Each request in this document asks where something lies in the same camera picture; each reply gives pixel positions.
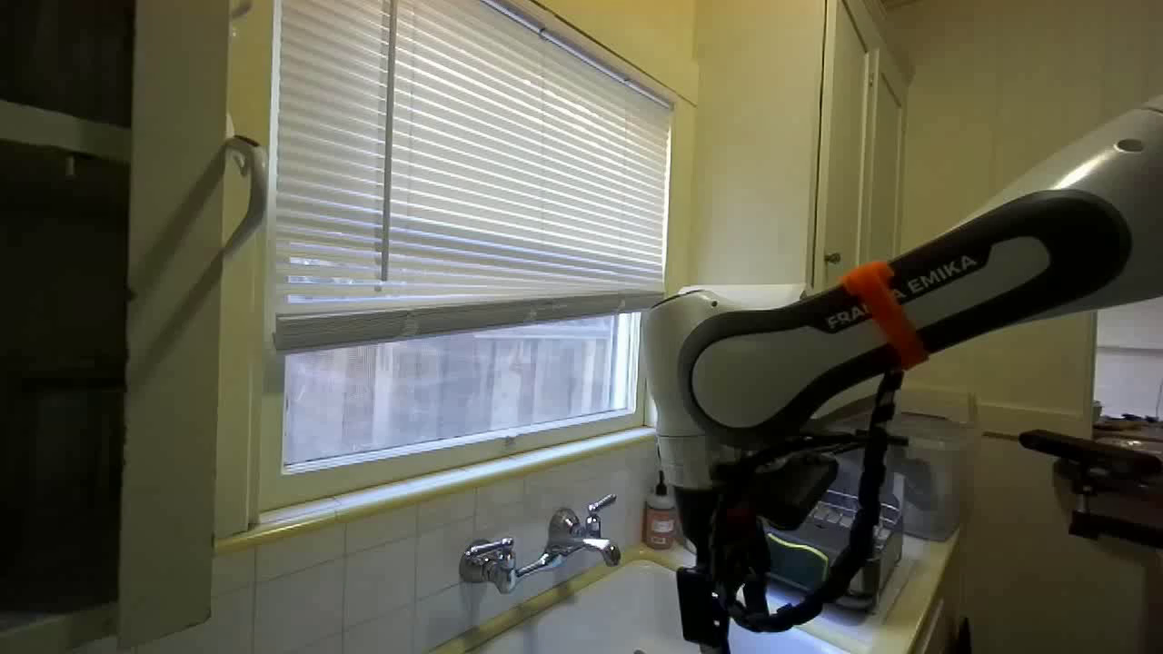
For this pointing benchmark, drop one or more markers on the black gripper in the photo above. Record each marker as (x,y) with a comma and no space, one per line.
(698,611)

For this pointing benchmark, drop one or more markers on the black camera stand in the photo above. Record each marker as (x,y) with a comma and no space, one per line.
(1104,470)

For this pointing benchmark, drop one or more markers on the white sink basin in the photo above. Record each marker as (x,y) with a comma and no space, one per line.
(624,611)

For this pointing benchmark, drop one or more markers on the clear plastic container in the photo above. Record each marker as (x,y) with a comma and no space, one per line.
(934,475)

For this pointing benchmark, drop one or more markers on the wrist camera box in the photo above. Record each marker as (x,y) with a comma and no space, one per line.
(790,492)

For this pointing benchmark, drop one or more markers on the chrome wall faucet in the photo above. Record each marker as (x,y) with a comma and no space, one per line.
(491,561)

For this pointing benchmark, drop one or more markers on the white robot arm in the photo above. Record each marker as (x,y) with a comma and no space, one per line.
(740,383)

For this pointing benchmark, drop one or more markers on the white window blinds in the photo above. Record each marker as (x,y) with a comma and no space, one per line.
(453,164)

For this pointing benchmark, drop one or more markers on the orange-capped soap bottle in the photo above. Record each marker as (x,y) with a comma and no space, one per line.
(660,514)

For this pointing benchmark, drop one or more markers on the metal dish rack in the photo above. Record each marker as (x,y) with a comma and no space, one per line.
(806,559)

